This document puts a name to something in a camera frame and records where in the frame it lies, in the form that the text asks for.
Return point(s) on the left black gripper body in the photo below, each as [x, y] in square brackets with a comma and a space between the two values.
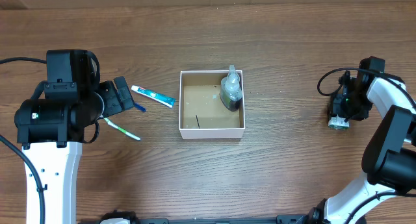
[123, 94]

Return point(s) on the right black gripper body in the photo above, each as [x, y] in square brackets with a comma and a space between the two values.
[339, 111]

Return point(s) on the green white packet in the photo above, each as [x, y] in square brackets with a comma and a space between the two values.
[338, 123]

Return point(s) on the white teal toothpaste tube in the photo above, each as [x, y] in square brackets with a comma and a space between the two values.
[158, 97]

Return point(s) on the clear bottle with dark liquid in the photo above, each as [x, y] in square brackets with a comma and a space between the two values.
[231, 91]

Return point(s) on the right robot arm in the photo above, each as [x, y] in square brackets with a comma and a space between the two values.
[387, 168]

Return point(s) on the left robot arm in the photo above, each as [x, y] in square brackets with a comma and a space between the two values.
[51, 129]

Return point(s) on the blue disposable razor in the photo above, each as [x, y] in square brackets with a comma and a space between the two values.
[140, 107]

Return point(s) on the green white toothbrush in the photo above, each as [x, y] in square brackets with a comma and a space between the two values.
[127, 133]

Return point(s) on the open cardboard box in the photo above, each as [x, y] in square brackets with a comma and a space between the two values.
[202, 115]

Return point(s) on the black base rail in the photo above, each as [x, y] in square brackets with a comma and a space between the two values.
[130, 217]

